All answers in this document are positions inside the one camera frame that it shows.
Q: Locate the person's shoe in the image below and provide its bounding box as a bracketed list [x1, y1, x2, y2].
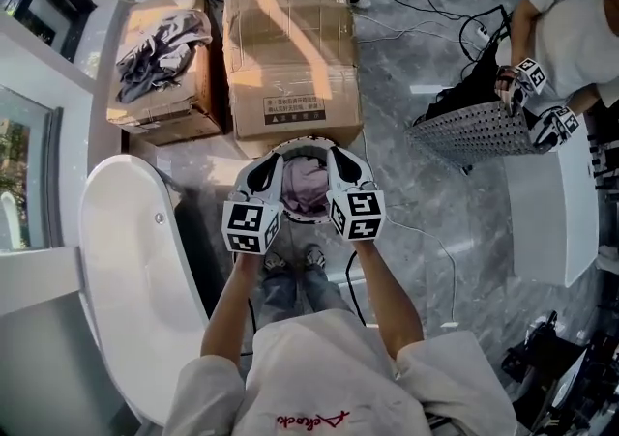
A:
[262, 249, 292, 275]
[303, 243, 329, 270]

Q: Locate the large taped cardboard box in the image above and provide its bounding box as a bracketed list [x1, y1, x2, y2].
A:
[221, 0, 368, 160]

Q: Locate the black cloth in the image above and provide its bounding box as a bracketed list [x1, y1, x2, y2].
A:
[424, 44, 510, 125]

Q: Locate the glass window pane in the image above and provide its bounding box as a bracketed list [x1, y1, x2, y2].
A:
[0, 84, 65, 252]

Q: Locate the person's left forearm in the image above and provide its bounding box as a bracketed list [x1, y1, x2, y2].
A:
[199, 251, 263, 368]

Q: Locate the flat cardboard box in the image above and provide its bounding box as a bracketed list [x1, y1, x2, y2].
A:
[104, 0, 227, 149]

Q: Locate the person's left shoe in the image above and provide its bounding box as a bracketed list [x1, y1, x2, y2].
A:
[262, 249, 292, 275]

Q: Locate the person's leg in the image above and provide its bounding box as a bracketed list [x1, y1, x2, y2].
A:
[260, 268, 307, 330]
[302, 263, 360, 318]

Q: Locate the person's right leg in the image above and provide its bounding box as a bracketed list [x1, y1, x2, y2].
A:
[302, 263, 360, 318]

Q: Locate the pink cloth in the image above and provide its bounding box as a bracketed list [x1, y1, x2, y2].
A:
[280, 158, 331, 215]

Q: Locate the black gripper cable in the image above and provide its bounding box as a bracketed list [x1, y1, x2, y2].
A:
[245, 298, 258, 359]
[344, 248, 369, 329]

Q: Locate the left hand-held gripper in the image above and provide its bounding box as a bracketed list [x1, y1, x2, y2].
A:
[221, 152, 286, 257]

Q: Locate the black framed window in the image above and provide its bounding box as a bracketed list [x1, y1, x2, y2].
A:
[0, 0, 97, 64]

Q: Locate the white bathtub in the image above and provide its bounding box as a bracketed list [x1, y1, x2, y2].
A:
[77, 153, 215, 429]

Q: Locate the perforated metal basket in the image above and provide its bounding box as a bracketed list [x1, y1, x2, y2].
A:
[403, 99, 539, 175]

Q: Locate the person's left leg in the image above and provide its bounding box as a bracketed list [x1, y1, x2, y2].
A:
[260, 268, 307, 330]

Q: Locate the person's right shoe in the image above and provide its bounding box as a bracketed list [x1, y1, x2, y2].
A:
[303, 243, 329, 270]

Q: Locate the round laundry basket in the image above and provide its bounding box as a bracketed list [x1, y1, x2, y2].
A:
[263, 132, 369, 226]

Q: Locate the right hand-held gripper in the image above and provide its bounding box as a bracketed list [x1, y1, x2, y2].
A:
[325, 147, 387, 243]

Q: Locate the person's right forearm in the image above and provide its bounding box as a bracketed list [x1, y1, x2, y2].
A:
[351, 237, 427, 362]

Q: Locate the grey clothes pile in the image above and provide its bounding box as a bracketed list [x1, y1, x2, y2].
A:
[114, 7, 215, 106]

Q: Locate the person's cream shirt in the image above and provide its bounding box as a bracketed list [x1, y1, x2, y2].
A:
[163, 306, 519, 436]

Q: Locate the white cabinet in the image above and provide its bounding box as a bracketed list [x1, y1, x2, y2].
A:
[501, 122, 602, 289]

